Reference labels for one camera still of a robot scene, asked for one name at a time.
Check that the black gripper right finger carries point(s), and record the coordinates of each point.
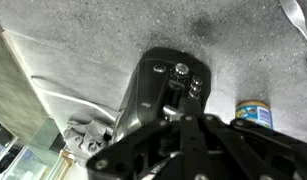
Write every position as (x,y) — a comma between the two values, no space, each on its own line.
(246,150)

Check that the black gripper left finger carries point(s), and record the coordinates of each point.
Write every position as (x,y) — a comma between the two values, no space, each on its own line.
(149,150)

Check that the black toaster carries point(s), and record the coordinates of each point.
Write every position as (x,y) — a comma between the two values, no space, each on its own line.
(149,86)

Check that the jar with blue lid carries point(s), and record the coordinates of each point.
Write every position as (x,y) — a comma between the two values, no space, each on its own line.
(256,113)

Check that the grey crumpled cloth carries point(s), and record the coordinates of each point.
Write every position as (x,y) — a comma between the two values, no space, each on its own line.
(86,136)

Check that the metal spoon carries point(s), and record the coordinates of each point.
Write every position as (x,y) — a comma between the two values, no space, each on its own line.
(296,16)

